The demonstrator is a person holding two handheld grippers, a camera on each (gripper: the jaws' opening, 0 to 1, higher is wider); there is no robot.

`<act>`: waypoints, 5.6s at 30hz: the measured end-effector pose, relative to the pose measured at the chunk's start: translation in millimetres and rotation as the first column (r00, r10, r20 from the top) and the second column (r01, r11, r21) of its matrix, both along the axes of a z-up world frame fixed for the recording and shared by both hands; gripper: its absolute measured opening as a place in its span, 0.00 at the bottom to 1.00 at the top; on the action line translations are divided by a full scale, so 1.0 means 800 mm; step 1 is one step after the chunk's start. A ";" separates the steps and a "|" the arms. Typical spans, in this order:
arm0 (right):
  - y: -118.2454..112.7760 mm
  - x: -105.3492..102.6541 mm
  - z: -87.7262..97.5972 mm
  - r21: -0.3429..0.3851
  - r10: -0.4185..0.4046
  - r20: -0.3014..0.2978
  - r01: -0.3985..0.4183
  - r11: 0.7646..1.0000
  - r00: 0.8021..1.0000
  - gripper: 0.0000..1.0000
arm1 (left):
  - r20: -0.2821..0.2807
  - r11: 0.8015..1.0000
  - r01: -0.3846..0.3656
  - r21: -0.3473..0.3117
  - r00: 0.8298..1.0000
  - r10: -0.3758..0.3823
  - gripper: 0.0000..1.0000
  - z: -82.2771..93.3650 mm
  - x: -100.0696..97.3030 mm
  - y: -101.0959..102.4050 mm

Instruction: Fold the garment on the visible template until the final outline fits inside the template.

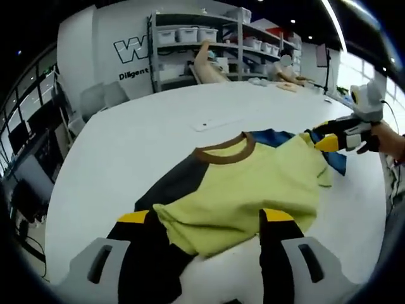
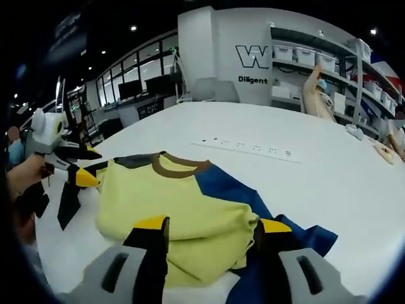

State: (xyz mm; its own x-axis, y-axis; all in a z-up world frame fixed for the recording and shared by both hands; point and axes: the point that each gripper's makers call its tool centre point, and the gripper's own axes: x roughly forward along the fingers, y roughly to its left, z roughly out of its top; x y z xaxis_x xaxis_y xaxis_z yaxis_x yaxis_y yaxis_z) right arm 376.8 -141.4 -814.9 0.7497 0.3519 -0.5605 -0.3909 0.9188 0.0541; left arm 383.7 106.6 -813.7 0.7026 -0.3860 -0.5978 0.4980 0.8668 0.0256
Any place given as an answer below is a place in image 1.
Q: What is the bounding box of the grey plastic chair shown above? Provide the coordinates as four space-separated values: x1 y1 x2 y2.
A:
68 118 87 140
104 80 128 104
78 85 107 115

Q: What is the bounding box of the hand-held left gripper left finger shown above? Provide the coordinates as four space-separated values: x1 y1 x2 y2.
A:
59 209 168 304

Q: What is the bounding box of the light panel on tripod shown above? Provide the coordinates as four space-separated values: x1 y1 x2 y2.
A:
315 43 338 94

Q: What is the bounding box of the black office chair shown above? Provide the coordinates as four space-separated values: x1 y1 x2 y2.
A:
12 179 48 225

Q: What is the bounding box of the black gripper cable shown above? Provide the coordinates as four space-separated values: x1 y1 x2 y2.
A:
381 99 400 134

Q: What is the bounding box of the grey metal storage shelf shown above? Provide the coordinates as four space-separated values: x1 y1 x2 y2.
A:
147 9 303 92

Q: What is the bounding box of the person's right hand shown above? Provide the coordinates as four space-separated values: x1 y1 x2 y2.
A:
356 120 390 156

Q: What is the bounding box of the beige folded cloth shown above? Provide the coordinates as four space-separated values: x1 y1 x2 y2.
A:
277 81 300 94

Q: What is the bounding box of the row of white storage bins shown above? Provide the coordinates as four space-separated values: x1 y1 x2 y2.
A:
156 25 301 58

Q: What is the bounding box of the grey workstation counter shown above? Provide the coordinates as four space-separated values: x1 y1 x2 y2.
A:
6 126 69 194

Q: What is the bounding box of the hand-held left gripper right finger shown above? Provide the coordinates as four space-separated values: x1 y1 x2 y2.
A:
258 207 354 304

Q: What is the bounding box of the black floor cable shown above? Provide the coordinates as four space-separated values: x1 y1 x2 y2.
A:
18 221 50 281

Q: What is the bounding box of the yellow blue grey garment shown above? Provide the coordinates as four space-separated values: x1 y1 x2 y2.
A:
134 128 349 298

